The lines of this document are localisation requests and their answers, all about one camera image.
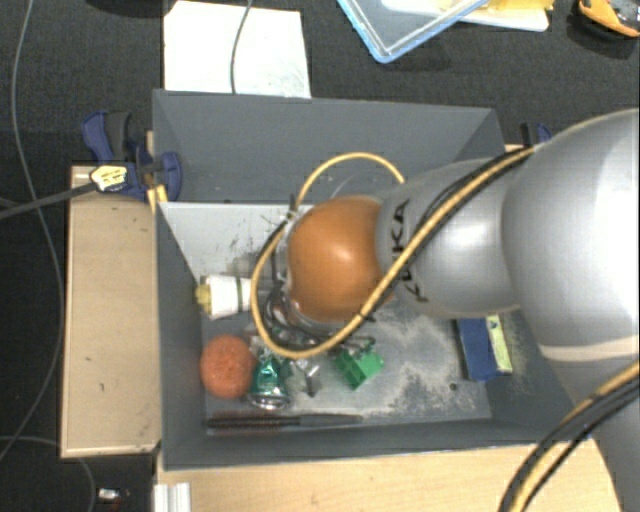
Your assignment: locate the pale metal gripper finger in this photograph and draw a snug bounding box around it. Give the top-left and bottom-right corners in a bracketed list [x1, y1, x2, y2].
[302, 364, 322, 399]

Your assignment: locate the crushed green metal can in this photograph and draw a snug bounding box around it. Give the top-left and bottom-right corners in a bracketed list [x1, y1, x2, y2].
[248, 347, 295, 412]

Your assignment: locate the long dark narrow tool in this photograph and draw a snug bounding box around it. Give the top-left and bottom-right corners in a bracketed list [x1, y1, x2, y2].
[206, 410, 365, 437]

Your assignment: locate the orange rough ball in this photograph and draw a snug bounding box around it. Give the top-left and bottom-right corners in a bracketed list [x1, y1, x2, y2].
[198, 333, 258, 400]

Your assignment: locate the white bottle with yellow cap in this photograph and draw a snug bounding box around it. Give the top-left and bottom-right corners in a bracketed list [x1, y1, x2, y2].
[193, 273, 254, 321]

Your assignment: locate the blue and yellow sponge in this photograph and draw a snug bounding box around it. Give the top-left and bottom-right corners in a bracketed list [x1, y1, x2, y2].
[454, 314, 515, 383]

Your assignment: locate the grey metal bin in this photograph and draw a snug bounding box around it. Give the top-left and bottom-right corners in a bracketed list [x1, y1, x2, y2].
[149, 88, 584, 472]

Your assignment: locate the pale wood flat board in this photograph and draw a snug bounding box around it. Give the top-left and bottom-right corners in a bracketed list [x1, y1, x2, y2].
[59, 164, 164, 459]

